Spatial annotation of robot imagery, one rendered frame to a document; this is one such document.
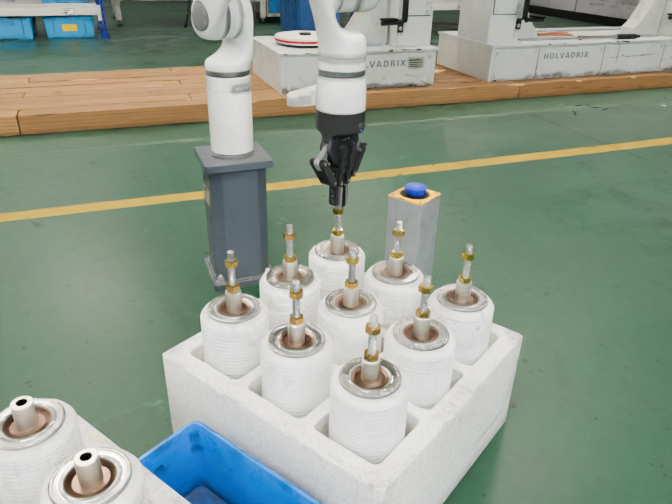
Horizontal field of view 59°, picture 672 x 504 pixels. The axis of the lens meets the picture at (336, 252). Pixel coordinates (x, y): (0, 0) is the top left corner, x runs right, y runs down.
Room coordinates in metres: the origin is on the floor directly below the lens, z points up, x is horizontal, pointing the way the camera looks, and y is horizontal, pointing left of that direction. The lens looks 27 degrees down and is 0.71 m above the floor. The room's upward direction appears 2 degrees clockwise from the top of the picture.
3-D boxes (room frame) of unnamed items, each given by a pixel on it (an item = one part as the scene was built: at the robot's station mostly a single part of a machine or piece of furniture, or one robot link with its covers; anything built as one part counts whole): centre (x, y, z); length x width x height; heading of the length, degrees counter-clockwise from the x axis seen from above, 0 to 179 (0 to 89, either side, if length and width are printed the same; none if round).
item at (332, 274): (0.89, 0.00, 0.16); 0.10 x 0.10 x 0.18
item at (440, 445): (0.73, -0.02, 0.09); 0.39 x 0.39 x 0.18; 52
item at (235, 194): (1.25, 0.23, 0.15); 0.15 x 0.15 x 0.30; 22
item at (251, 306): (0.71, 0.14, 0.25); 0.08 x 0.08 x 0.01
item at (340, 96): (0.90, 0.01, 0.52); 0.11 x 0.09 x 0.06; 56
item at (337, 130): (0.89, 0.00, 0.45); 0.08 x 0.08 x 0.09
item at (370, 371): (0.56, -0.04, 0.26); 0.02 x 0.02 x 0.03
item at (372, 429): (0.56, -0.04, 0.16); 0.10 x 0.10 x 0.18
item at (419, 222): (1.00, -0.14, 0.16); 0.07 x 0.07 x 0.31; 52
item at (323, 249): (0.89, 0.00, 0.25); 0.08 x 0.08 x 0.01
